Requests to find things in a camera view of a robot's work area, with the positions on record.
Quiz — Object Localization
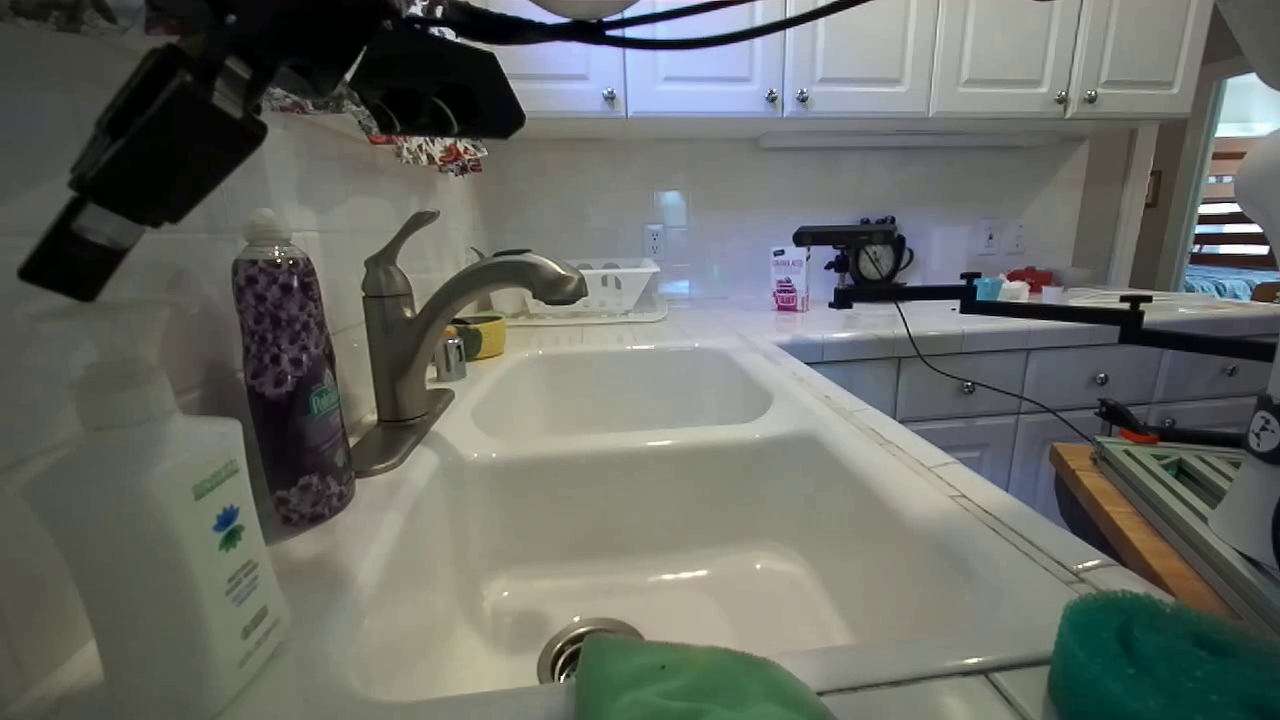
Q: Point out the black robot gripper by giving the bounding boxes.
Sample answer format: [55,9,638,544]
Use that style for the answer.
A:
[15,0,526,304]

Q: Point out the purple dish soap bottle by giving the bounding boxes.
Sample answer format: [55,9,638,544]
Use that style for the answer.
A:
[234,210,358,529]

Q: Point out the white soap pump bottle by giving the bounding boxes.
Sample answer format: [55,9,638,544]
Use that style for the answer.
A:
[25,359,290,720]

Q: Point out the pink labelled small bottle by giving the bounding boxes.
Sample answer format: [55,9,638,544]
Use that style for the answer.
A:
[769,242,810,313]

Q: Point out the floral curtain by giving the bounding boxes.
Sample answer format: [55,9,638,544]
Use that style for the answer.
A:
[285,83,494,179]

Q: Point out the brushed steel kitchen faucet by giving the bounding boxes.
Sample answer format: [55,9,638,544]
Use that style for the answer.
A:
[354,210,588,475]

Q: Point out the yellow cup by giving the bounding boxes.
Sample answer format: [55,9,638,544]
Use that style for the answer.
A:
[456,317,508,359]

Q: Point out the white dish rack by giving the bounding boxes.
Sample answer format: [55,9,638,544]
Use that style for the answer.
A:
[526,259,660,320]

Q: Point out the white double basin sink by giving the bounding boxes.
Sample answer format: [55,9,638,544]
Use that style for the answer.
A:
[339,342,1072,704]

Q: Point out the metal sink drain strainer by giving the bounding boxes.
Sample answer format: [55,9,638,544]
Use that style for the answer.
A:
[537,616,641,682]

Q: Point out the green cloth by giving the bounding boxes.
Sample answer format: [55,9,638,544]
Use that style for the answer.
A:
[572,634,837,720]

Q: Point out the white upper cabinets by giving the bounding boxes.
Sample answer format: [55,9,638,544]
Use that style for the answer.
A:
[501,0,1211,119]

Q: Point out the white lower drawer cabinets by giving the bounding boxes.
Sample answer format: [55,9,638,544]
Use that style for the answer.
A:
[816,348,1269,518]

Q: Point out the wooden robot cart top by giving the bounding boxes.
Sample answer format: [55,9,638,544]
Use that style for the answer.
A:
[1047,442,1234,619]

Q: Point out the green round sponge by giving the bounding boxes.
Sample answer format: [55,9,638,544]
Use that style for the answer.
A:
[1047,592,1280,720]

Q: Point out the black cable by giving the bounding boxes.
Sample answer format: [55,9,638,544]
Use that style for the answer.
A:
[888,301,1113,451]

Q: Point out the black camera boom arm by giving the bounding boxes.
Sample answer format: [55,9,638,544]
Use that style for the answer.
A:
[833,271,1277,365]

